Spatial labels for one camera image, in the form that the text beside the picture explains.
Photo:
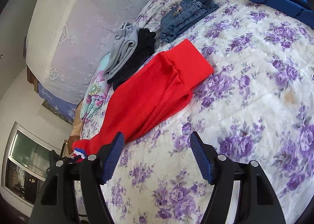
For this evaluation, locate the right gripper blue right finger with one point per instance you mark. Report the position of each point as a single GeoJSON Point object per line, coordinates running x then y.
{"type": "Point", "coordinates": [203, 157]}

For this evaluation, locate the folded blue denim jeans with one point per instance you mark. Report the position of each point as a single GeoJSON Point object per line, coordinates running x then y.
{"type": "Point", "coordinates": [183, 16]}

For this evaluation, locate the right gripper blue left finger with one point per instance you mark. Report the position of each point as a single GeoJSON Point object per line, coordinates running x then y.
{"type": "Point", "coordinates": [113, 153]}

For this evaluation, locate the folded black pants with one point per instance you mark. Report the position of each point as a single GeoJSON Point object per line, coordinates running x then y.
{"type": "Point", "coordinates": [144, 50]}

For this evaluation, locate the folded grey pants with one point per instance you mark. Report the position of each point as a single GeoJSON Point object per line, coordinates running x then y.
{"type": "Point", "coordinates": [124, 45]}

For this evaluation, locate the brown beige pillow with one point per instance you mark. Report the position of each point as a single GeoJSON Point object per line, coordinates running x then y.
{"type": "Point", "coordinates": [76, 128]}

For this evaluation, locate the purple floral bed quilt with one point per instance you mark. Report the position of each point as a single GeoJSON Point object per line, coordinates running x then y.
{"type": "Point", "coordinates": [257, 105]}

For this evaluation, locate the folded floral teal blanket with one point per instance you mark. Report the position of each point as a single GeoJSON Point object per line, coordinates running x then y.
{"type": "Point", "coordinates": [97, 91]}

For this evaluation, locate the white framed window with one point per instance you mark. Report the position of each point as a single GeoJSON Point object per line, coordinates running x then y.
{"type": "Point", "coordinates": [25, 161]}

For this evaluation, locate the white lace covered headboard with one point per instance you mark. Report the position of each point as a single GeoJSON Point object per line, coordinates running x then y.
{"type": "Point", "coordinates": [67, 39]}

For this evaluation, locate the red pants with striped band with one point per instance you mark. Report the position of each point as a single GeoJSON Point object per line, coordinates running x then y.
{"type": "Point", "coordinates": [163, 87]}

